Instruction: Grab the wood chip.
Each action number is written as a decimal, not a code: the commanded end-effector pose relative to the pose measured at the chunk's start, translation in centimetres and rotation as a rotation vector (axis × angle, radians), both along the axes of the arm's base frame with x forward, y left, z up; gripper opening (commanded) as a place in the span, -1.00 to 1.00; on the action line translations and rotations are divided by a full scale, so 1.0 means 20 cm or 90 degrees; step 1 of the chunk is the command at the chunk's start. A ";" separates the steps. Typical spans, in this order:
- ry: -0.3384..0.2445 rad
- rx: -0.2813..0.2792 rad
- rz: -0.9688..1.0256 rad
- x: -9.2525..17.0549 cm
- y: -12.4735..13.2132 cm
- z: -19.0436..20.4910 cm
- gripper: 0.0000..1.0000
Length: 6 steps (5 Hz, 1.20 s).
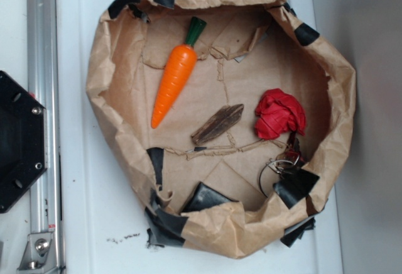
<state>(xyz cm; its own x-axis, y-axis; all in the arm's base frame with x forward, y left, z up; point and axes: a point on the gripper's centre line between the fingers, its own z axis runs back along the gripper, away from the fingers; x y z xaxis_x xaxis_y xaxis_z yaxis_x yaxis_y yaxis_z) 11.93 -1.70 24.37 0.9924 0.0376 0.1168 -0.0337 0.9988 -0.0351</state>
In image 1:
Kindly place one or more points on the brown wood chip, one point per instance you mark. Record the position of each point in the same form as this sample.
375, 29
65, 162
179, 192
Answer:
220, 122

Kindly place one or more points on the brown paper bag bin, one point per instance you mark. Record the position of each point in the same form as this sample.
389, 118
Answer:
246, 48

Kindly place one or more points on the orange plastic toy carrot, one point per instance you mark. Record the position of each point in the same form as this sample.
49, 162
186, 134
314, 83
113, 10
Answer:
178, 69

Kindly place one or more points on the black rectangular block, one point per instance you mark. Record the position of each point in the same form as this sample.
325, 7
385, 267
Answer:
204, 197

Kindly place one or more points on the crumpled red tape ball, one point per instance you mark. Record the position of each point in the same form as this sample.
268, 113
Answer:
279, 113

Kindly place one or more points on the aluminium extrusion rail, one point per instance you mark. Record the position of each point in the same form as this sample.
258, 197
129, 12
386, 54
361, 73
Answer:
46, 194

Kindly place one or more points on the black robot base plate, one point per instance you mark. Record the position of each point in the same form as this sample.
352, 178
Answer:
23, 157

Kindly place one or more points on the metal corner bracket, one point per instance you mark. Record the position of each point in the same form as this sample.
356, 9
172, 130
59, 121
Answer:
39, 254

